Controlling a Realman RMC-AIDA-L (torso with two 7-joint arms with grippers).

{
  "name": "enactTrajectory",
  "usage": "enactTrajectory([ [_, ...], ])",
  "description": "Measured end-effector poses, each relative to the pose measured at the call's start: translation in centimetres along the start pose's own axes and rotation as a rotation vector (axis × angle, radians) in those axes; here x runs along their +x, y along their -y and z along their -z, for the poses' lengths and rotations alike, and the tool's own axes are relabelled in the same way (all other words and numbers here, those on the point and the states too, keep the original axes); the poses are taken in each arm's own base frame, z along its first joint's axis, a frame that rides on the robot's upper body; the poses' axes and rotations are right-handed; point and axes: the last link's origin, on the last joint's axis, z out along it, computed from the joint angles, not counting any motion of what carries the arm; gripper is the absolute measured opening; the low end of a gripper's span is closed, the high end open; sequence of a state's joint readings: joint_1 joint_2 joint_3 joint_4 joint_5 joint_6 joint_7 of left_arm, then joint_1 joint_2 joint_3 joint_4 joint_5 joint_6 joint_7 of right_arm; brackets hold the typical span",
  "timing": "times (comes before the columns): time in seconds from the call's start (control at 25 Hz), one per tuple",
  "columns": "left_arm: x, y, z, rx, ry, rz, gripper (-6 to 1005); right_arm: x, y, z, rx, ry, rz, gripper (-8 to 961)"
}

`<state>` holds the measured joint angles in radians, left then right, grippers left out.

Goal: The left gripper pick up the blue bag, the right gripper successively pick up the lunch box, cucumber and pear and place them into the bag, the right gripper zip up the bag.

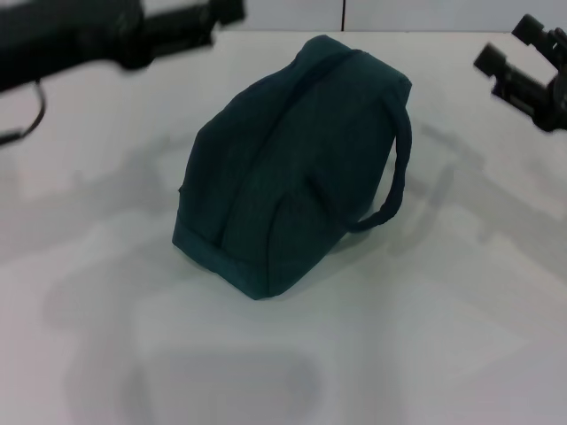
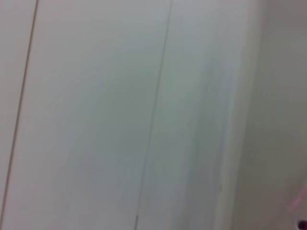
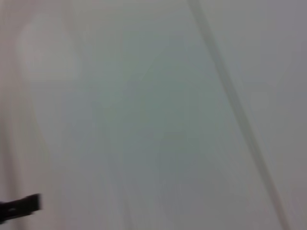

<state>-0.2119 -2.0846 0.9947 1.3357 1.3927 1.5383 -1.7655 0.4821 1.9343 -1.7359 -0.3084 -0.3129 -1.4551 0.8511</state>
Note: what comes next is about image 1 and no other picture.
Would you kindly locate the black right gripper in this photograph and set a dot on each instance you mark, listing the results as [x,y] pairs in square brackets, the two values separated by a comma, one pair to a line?
[556,106]

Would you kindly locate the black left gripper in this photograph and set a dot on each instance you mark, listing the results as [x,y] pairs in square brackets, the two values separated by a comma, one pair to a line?
[66,40]

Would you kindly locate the dark teal insulated lunch bag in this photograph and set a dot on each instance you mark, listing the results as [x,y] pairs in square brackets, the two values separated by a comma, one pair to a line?
[288,177]

